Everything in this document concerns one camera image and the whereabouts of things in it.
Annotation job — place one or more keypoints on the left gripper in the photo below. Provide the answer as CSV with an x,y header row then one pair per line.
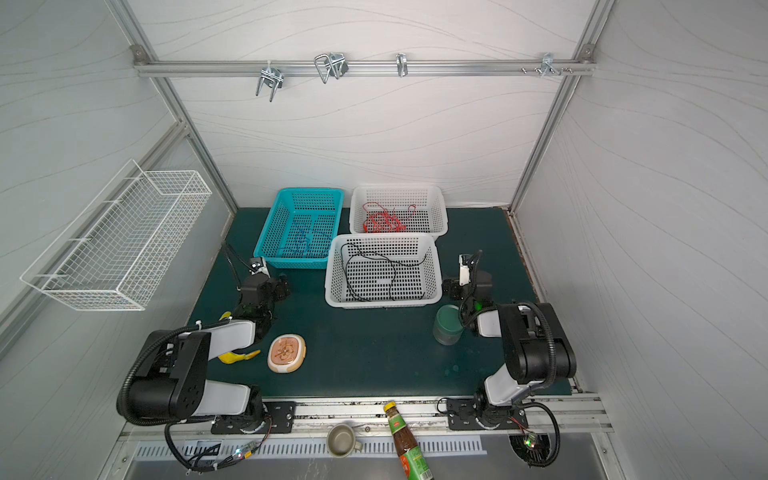
x,y
280,287

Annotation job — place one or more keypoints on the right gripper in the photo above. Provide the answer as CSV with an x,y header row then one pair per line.
x,y
471,272

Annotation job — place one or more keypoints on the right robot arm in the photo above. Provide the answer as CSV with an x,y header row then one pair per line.
x,y
536,351

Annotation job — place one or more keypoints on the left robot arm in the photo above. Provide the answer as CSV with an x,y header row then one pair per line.
x,y
168,383

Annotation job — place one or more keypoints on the clear jar green lid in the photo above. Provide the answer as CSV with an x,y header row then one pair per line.
x,y
447,326

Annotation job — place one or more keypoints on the teal plastic basket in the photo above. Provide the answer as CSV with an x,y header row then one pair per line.
x,y
300,228

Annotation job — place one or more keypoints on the yellow banana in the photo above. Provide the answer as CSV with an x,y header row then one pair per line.
x,y
231,357

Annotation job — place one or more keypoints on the white basket near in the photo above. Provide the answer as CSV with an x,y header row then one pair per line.
x,y
383,270

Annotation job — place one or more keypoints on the white basket far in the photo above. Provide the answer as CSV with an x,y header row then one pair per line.
x,y
396,208

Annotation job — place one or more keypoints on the metal cup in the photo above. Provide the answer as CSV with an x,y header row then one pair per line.
x,y
341,441

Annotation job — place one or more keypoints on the sauce bottle green label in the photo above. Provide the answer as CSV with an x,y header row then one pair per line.
x,y
407,448

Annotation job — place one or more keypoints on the metal u-bolt hook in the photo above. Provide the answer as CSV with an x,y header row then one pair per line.
x,y
271,79

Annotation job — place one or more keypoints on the small metal clip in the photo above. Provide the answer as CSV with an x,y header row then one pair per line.
x,y
401,65

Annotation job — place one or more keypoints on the metal double hook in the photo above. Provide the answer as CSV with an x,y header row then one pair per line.
x,y
331,65

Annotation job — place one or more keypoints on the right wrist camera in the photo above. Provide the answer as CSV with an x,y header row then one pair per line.
x,y
465,268

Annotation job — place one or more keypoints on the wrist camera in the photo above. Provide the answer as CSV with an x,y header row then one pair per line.
x,y
258,265
465,268

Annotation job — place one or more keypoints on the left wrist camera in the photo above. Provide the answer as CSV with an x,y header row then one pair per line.
x,y
258,265

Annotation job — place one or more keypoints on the white wire wall basket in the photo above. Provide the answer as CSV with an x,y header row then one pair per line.
x,y
113,256

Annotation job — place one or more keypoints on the metal bracket hook right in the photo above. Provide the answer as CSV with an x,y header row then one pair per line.
x,y
547,68

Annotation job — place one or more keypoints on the metal cross rail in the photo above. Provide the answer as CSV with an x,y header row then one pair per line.
x,y
357,68

